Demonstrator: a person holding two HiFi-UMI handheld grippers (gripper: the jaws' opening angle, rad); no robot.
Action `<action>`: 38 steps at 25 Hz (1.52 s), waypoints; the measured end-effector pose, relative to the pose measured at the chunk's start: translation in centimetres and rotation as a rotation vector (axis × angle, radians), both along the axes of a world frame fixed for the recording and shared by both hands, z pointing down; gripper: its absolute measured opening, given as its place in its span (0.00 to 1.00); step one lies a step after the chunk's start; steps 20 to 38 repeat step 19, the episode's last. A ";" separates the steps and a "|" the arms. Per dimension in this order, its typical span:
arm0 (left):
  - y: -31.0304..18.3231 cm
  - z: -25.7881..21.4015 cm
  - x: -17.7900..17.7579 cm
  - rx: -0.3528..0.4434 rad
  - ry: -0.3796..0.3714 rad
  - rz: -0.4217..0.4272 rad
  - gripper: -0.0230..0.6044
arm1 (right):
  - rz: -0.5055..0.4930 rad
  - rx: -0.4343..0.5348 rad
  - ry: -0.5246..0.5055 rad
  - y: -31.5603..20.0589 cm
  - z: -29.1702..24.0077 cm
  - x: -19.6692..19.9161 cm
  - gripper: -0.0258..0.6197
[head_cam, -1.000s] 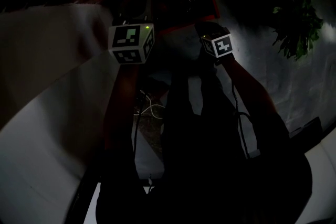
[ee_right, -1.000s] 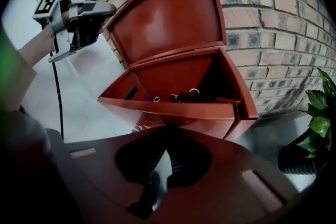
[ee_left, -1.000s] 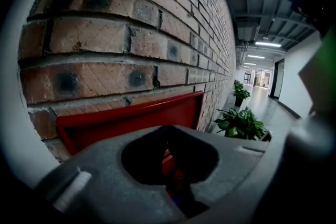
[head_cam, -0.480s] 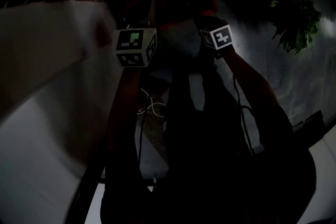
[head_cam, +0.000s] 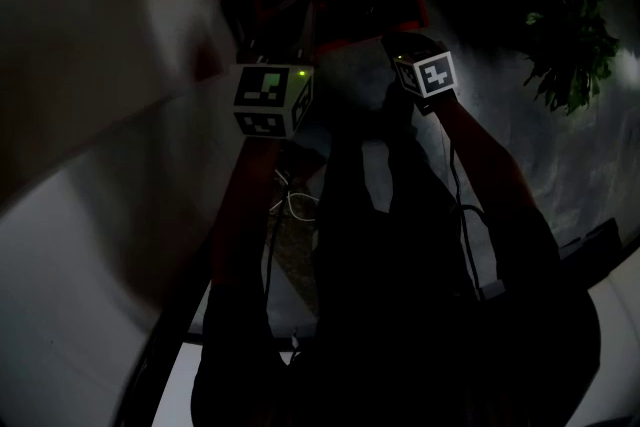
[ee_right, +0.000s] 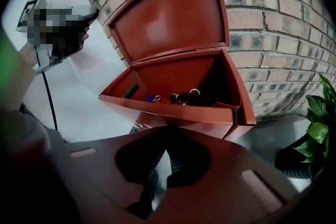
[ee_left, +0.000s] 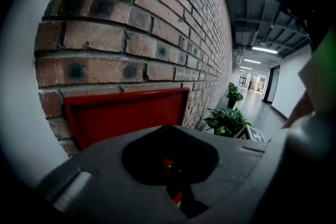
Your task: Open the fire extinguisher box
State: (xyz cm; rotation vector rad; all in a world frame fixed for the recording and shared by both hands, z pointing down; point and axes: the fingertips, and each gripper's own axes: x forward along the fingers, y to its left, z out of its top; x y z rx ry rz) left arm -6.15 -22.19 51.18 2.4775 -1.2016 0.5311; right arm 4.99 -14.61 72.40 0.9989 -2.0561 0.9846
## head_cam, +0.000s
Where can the green potted plant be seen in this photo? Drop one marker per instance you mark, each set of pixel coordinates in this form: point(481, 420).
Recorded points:
point(575, 45)

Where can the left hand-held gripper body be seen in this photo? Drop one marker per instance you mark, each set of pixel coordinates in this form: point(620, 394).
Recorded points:
point(262, 87)

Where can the red metal box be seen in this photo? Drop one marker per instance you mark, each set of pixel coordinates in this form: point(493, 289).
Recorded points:
point(419, 0)

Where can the person's right forearm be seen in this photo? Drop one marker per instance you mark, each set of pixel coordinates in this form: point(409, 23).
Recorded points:
point(490, 165)

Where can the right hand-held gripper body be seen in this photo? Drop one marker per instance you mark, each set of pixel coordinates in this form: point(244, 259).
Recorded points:
point(435, 75)

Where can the person's left forearm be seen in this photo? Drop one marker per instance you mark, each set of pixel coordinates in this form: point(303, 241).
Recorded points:
point(245, 215)

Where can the person's dark shirt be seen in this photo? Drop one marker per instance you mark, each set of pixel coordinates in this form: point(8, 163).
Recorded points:
point(400, 290)

